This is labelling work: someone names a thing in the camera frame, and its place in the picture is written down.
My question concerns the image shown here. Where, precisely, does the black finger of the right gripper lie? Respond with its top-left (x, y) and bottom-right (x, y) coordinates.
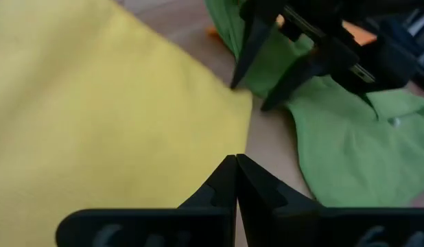
top-left (260, 51), bottom-right (328, 113)
top-left (230, 15), bottom-right (280, 89)

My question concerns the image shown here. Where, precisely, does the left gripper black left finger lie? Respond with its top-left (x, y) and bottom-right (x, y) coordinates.
top-left (56, 154), bottom-right (237, 247)

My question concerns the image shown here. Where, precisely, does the orange microfiber towel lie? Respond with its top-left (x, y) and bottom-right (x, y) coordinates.
top-left (207, 15), bottom-right (377, 46)

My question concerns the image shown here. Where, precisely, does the yellow microfiber towel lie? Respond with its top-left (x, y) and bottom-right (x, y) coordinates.
top-left (0, 0), bottom-right (253, 247)

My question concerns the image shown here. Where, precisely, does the green microfiber towel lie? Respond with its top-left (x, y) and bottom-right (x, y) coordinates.
top-left (204, 0), bottom-right (424, 209)

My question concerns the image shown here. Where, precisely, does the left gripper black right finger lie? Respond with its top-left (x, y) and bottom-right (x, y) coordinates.
top-left (235, 153), bottom-right (424, 247)

